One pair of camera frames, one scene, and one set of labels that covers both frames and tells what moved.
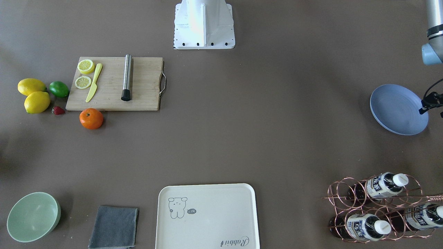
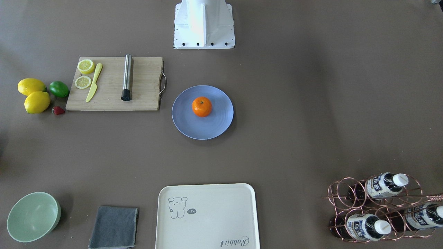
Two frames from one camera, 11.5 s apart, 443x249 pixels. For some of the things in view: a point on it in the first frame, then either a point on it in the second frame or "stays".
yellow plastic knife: [94, 88] stays
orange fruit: [91, 118] to [201, 106]
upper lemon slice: [83, 82] stays
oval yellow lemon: [25, 86] stays
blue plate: [397, 108] to [202, 112]
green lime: [59, 89] stays
